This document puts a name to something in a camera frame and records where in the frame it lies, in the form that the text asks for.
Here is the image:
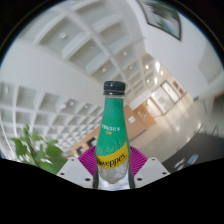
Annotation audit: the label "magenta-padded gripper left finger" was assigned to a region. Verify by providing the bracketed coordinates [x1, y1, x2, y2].
[57, 145, 99, 189]

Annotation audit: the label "ceiling lights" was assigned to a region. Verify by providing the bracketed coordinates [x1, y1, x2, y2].
[58, 31, 166, 111]

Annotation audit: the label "framed landscape painting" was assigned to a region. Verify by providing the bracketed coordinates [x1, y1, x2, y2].
[138, 0, 183, 41]

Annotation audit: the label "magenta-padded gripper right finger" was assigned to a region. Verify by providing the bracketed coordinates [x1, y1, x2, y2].
[126, 145, 170, 189]

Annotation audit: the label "green leafy potted plant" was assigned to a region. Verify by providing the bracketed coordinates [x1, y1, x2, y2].
[9, 123, 69, 175]

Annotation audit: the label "green drink bottle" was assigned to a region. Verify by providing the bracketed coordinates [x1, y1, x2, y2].
[94, 80, 131, 190]

